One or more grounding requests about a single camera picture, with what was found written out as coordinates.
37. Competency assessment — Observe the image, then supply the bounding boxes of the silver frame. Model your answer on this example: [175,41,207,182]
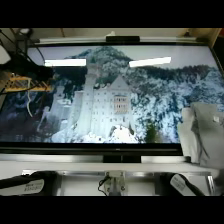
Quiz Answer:
[0,152,224,197]

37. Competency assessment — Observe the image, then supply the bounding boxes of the black cable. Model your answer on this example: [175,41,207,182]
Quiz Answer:
[97,175,113,197]

